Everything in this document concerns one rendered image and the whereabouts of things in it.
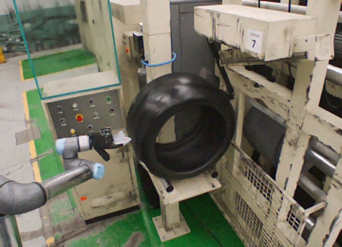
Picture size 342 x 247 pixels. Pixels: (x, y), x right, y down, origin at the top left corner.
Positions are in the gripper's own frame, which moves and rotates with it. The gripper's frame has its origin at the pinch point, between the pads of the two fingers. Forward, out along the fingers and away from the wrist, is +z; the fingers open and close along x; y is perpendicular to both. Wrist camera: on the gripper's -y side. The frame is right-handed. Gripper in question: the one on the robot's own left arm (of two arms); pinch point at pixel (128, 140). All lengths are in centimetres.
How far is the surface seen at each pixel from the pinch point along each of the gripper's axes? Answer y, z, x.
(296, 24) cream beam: 64, 54, -37
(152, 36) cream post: 47, 19, 25
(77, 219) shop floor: -125, -38, 68
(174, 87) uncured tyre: 29.2, 20.9, -5.6
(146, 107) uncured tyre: 20.4, 7.9, -5.2
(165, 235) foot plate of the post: -115, 33, 21
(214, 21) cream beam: 59, 42, 1
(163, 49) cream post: 40, 25, 25
